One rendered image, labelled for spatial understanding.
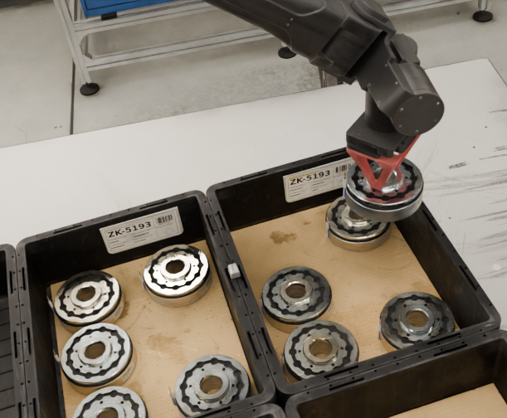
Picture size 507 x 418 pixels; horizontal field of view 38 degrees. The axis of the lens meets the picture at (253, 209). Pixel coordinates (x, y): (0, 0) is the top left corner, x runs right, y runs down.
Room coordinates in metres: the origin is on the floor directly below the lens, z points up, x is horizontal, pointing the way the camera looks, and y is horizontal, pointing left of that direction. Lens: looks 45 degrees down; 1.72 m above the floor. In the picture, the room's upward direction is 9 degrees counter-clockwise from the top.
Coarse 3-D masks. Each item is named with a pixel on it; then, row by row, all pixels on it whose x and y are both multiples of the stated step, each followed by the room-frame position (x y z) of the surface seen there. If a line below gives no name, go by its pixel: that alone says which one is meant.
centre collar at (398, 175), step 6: (372, 168) 0.72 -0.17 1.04; (378, 168) 0.72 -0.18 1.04; (396, 168) 0.72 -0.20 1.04; (396, 174) 0.71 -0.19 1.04; (366, 180) 0.71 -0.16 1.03; (396, 180) 0.70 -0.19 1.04; (402, 180) 0.70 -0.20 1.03; (384, 186) 0.69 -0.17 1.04; (390, 186) 0.69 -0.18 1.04; (396, 186) 0.69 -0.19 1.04
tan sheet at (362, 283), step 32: (288, 224) 0.85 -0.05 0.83; (320, 224) 0.84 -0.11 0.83; (256, 256) 0.79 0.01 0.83; (288, 256) 0.78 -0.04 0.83; (320, 256) 0.77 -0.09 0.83; (352, 256) 0.76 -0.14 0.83; (384, 256) 0.74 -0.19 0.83; (256, 288) 0.72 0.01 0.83; (352, 288) 0.69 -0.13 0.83; (384, 288) 0.68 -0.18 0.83; (416, 288) 0.67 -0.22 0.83; (352, 320) 0.64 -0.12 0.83; (384, 352) 0.57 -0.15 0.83
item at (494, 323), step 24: (288, 168) 0.87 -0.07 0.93; (216, 192) 0.85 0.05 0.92; (216, 216) 0.79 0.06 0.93; (432, 216) 0.72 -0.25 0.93; (240, 264) 0.69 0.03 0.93; (456, 264) 0.63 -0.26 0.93; (240, 288) 0.65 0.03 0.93; (480, 288) 0.58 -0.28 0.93; (264, 336) 0.57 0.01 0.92; (456, 336) 0.51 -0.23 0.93; (384, 360) 0.50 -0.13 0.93; (288, 384) 0.49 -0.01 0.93; (312, 384) 0.48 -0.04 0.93
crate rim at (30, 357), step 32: (192, 192) 0.85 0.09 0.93; (96, 224) 0.82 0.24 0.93; (224, 256) 0.71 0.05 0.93; (32, 320) 0.65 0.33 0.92; (32, 352) 0.59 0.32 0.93; (256, 352) 0.55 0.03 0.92; (32, 384) 0.55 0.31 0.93; (32, 416) 0.50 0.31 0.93; (192, 416) 0.46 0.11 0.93; (224, 416) 0.46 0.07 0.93
